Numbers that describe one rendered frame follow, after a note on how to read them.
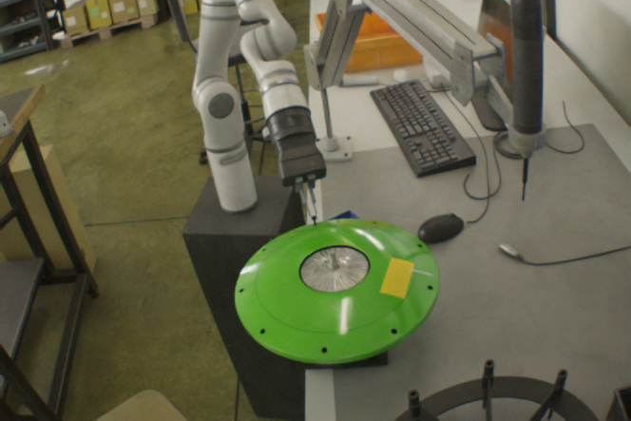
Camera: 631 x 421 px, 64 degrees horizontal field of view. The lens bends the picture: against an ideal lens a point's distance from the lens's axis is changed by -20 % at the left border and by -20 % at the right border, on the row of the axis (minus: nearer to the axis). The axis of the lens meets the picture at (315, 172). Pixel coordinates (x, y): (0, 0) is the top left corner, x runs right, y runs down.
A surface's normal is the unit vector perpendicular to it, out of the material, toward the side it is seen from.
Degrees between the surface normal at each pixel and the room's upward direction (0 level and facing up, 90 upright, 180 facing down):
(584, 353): 0
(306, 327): 20
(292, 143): 44
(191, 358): 0
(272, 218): 0
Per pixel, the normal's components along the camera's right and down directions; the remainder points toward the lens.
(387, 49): 0.12, 0.59
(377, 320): 0.04, -0.61
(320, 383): -0.13, -0.83
